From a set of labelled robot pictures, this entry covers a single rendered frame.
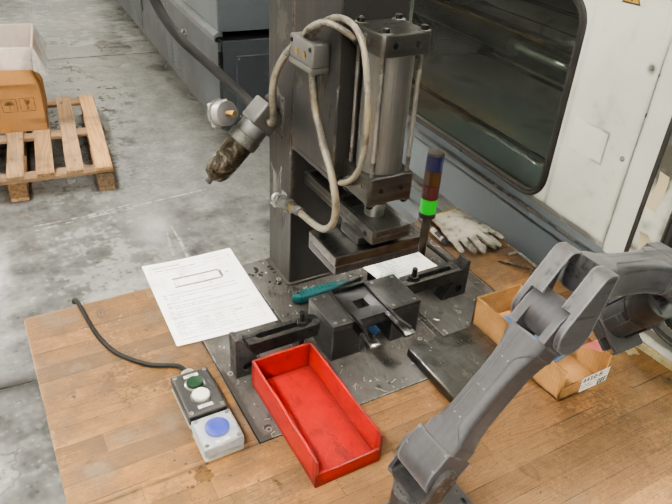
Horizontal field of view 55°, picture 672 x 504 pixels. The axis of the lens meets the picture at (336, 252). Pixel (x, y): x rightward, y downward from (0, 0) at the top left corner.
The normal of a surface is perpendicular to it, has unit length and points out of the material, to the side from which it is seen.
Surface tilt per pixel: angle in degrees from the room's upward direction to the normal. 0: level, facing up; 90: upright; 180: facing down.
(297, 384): 0
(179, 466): 0
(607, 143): 90
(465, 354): 0
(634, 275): 87
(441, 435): 48
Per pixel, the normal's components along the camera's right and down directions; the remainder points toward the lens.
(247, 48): 0.43, 0.51
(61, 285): 0.05, -0.84
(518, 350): -0.61, -0.38
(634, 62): -0.90, 0.19
